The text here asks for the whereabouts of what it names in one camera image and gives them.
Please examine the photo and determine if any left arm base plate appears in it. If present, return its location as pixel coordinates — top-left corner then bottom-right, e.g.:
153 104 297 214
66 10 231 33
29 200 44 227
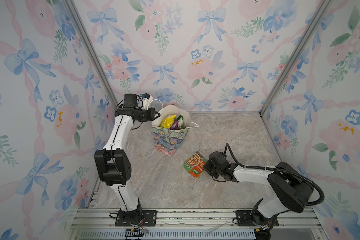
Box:
115 210 158 227

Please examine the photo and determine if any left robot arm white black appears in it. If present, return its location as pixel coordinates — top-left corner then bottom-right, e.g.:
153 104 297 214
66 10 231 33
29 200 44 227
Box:
94 107 160 227

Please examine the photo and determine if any aluminium rail frame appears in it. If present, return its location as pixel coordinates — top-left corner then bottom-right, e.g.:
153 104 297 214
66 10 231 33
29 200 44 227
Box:
65 209 328 240

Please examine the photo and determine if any purple Fox's berries bag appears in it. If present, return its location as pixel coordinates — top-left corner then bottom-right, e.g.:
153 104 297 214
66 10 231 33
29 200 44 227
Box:
170 120 179 130

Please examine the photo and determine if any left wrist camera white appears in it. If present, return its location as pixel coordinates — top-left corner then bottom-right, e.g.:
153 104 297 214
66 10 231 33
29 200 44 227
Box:
141 93 154 110

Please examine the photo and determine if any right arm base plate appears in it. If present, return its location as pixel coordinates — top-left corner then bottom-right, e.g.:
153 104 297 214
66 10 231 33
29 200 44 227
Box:
233 210 279 228

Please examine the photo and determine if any black corrugated cable conduit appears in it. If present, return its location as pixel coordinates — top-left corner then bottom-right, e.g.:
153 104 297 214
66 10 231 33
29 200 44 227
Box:
224 142 325 207

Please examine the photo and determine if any floral paper gift bag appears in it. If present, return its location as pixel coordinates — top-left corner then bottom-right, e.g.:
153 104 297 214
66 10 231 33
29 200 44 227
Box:
152 105 200 156

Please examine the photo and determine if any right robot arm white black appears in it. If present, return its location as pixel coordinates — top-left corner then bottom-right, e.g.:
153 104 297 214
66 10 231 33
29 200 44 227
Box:
204 152 325 227

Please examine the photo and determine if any orange green cereal packet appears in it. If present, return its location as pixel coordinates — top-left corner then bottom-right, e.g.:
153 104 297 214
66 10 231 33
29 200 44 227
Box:
184 152 208 178

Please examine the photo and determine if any yellow snack packet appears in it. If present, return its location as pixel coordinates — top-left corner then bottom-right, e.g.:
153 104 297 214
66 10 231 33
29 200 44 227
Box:
160 115 177 129

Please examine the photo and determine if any green snack packet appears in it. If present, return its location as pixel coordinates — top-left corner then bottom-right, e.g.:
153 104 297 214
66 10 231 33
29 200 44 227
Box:
176 115 184 130

